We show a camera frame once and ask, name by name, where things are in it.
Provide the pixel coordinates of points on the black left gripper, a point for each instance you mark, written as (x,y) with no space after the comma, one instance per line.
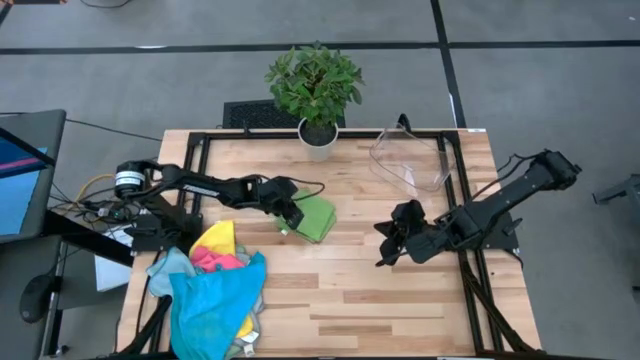
(262,197)

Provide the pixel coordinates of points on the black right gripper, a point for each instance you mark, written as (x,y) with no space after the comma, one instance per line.
(437,240)

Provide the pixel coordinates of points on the green microfiber towel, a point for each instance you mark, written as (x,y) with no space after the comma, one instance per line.
(317,217)

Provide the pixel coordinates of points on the turquoise microfiber towel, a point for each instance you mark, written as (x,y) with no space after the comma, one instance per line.
(215,310)

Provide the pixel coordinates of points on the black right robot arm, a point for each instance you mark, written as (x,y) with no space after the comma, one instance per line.
(525,190)

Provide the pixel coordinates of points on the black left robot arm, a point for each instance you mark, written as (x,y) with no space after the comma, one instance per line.
(195,187)

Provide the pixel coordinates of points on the yellow microfiber towel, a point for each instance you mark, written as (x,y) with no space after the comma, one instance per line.
(217,237)

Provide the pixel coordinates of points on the pink microfiber towel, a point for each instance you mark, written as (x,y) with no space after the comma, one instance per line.
(215,260)

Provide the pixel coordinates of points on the grey microfiber towel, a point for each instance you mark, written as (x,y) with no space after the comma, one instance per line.
(256,310)

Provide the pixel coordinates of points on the clear plastic bin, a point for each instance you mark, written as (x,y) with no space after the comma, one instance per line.
(407,160)

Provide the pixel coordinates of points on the white plant pot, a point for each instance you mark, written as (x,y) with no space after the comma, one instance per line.
(318,147)

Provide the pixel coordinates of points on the black floor vent grate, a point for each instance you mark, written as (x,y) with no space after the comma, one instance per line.
(255,115)

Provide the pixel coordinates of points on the black clamp hook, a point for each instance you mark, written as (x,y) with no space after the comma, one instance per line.
(404,122)

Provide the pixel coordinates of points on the green leafy plant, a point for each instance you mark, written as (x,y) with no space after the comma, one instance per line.
(315,82)

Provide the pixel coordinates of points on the white paper sheet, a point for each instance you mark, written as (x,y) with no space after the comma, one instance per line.
(112,272)

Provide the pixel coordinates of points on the black tripod leg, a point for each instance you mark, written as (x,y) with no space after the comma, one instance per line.
(620,190)

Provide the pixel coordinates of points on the black computer mouse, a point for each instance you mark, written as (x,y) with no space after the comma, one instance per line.
(36,299)

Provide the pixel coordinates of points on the blue screen monitor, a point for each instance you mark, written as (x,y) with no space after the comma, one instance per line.
(25,175)

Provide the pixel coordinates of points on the black side desk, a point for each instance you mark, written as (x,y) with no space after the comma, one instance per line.
(20,280)

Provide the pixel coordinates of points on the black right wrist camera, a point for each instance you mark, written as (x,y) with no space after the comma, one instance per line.
(417,235)

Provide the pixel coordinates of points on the black aluminium table frame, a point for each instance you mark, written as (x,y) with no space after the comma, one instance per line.
(452,165)

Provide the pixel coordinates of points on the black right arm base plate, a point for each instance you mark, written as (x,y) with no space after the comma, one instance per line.
(492,237)

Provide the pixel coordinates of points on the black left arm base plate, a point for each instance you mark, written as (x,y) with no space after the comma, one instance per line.
(160,232)

